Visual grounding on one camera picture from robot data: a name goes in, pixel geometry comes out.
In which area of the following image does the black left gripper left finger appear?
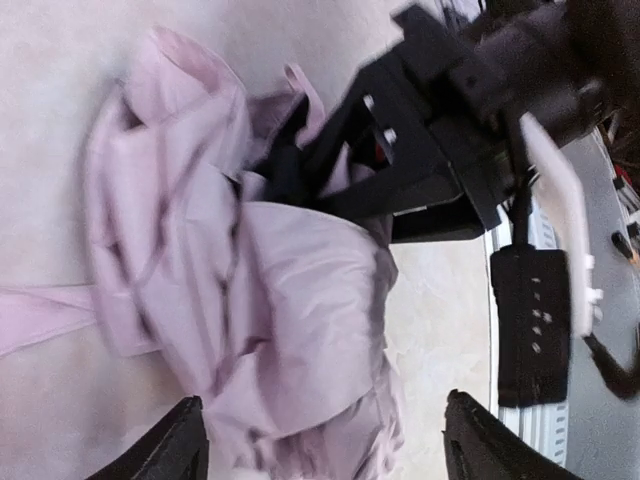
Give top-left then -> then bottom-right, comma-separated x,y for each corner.
92,396 -> 209,480

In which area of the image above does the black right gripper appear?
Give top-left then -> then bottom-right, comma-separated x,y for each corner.
259,4 -> 505,243

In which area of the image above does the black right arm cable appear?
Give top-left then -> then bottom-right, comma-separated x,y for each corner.
582,334 -> 640,401

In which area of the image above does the pink folding umbrella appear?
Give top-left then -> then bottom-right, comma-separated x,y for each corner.
1,27 -> 403,479

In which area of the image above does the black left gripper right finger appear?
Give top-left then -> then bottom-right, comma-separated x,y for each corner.
443,390 -> 579,480

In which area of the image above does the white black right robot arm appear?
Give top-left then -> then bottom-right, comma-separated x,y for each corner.
257,1 -> 639,243

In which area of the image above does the aluminium front rail frame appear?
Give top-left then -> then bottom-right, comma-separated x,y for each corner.
482,124 -> 640,469

